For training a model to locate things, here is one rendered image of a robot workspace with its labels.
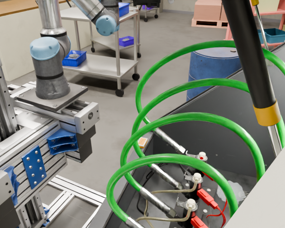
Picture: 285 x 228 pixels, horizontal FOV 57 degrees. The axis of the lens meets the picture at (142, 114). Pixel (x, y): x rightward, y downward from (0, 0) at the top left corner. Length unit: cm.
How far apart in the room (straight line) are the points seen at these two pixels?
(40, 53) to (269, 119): 100
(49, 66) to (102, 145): 153
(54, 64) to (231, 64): 178
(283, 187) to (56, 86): 107
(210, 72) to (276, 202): 238
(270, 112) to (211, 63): 230
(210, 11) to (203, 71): 446
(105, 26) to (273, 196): 93
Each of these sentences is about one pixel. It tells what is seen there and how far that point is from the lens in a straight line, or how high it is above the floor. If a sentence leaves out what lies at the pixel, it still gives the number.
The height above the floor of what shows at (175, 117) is 134.
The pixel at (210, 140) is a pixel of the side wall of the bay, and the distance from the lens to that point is 105.
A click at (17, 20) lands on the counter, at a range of 426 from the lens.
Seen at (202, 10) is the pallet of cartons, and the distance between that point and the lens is 696.
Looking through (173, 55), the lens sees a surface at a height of 139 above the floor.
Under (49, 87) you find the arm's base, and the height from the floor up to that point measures 109.
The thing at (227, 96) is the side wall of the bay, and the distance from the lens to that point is 95.
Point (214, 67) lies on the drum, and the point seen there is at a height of 68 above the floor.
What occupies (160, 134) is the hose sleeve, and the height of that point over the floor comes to 118.
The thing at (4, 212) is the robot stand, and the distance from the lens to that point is 106.
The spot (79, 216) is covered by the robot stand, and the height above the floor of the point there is 21.
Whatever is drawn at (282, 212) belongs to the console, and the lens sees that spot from 20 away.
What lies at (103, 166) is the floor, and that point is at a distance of 235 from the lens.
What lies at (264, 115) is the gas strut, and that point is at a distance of 25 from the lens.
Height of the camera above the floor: 158
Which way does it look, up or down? 32 degrees down
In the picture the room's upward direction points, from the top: straight up
